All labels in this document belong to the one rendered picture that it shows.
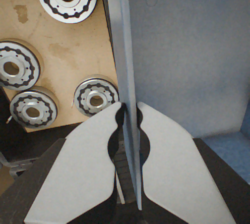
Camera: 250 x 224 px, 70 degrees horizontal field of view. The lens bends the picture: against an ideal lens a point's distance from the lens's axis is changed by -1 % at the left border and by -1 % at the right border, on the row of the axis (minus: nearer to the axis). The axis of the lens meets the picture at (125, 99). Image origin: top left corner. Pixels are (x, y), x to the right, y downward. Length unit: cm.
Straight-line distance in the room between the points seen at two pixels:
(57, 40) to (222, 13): 32
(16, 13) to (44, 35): 6
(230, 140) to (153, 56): 14
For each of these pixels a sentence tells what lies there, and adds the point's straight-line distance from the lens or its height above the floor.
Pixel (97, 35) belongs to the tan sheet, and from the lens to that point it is 41.
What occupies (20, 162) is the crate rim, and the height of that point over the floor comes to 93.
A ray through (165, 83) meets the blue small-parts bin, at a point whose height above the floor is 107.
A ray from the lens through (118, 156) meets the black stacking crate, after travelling 59.
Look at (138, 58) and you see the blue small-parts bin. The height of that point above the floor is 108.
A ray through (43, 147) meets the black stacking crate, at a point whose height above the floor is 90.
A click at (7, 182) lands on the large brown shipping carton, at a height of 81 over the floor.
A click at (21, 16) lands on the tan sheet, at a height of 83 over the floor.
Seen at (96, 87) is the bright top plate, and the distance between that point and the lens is 41.
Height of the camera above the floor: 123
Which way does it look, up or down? 60 degrees down
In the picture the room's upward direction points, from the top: 166 degrees clockwise
